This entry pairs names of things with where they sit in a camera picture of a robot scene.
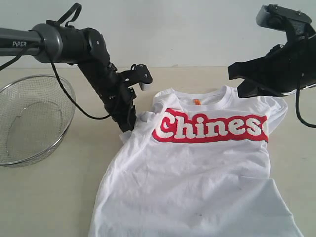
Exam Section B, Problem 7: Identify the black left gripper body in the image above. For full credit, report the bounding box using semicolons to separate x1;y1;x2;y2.
79;61;136;121

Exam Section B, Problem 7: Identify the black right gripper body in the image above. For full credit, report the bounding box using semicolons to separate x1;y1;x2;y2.
258;37;316;95

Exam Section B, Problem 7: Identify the round metal mesh basket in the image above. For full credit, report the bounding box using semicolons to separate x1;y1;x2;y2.
0;75;76;167

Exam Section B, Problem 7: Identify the white t-shirt red lettering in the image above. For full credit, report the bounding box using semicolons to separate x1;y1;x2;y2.
88;86;302;237

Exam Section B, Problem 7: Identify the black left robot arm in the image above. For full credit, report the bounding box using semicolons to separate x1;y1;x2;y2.
0;22;136;132

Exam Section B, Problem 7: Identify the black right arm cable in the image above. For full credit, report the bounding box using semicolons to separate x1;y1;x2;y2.
295;83;316;129

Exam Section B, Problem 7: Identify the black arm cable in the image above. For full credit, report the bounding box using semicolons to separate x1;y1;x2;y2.
0;2;112;120
295;83;316;129

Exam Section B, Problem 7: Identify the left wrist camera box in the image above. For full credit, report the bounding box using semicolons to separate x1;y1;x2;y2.
119;64;153;91

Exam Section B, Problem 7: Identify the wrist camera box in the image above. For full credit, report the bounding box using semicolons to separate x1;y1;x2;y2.
256;4;316;42
119;64;153;91

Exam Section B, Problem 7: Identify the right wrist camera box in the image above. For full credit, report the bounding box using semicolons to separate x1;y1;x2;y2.
256;4;316;42

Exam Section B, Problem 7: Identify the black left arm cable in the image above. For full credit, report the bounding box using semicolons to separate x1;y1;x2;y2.
0;2;112;120

